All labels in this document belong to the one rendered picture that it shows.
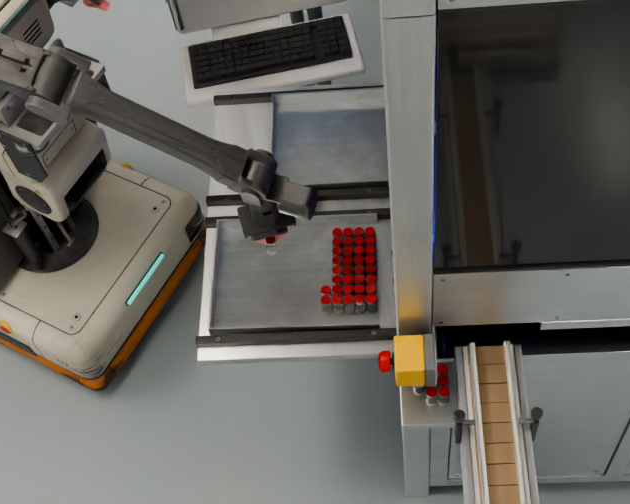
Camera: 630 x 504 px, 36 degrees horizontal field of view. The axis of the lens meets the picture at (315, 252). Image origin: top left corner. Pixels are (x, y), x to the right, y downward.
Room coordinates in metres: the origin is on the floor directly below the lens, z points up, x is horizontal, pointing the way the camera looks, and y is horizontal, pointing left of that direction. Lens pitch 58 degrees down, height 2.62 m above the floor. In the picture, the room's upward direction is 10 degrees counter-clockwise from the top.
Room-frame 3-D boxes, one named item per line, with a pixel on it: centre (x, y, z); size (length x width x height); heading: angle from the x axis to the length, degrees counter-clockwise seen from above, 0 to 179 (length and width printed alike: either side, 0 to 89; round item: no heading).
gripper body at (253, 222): (1.05, 0.08, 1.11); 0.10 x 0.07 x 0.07; 97
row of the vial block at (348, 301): (1.00, -0.06, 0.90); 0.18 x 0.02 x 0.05; 170
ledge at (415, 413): (0.72, -0.18, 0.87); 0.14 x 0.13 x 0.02; 81
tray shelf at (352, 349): (1.18, -0.02, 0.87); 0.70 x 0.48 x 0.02; 171
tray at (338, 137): (1.34, -0.12, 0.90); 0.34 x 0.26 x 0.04; 81
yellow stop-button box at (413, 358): (0.74, -0.14, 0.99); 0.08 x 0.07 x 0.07; 81
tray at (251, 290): (1.02, 0.05, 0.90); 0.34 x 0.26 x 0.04; 80
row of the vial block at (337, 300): (1.01, -0.04, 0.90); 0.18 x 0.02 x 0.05; 170
